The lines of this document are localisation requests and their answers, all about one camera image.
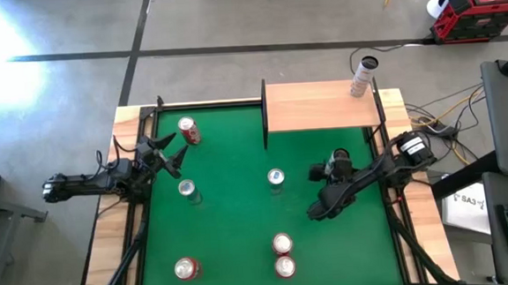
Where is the yellow power cord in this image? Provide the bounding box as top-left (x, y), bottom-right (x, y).
top-left (407, 86), bottom-right (489, 169)

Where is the black cable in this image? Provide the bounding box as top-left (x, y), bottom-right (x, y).
top-left (347, 41), bottom-right (437, 74)

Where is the orange-red Fanta can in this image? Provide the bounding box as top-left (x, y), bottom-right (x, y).
top-left (271, 231), bottom-right (295, 257)

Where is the blue silver Red Bull can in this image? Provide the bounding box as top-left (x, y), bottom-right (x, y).
top-left (266, 166), bottom-right (288, 195)

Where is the green table mat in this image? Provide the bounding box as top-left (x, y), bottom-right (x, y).
top-left (129, 94), bottom-right (405, 285)

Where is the black power strip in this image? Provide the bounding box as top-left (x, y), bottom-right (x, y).
top-left (414, 114), bottom-right (460, 140)

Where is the red Coca-Cola can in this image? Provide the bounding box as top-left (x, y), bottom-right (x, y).
top-left (273, 254), bottom-right (297, 280)
top-left (176, 115), bottom-right (204, 147)

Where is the black aluminium table frame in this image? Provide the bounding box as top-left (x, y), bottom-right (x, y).
top-left (69, 77), bottom-right (462, 285)

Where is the grey metal bench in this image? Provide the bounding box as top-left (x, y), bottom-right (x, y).
top-left (0, 185), bottom-right (54, 285)

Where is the white SA3 paper sign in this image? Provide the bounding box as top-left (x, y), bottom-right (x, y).
top-left (439, 180), bottom-right (493, 238)

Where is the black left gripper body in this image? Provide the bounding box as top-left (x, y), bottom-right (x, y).
top-left (132, 132), bottom-right (175, 184)

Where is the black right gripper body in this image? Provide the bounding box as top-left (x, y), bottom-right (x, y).
top-left (321, 164), bottom-right (360, 197)

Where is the red soda can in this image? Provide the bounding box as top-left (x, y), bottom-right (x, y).
top-left (173, 255), bottom-right (204, 282)

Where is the red black tool case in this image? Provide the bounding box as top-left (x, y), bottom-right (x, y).
top-left (427, 0), bottom-right (508, 47)

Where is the teal Red Bull can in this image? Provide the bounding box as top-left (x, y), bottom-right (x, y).
top-left (176, 177), bottom-right (205, 207)

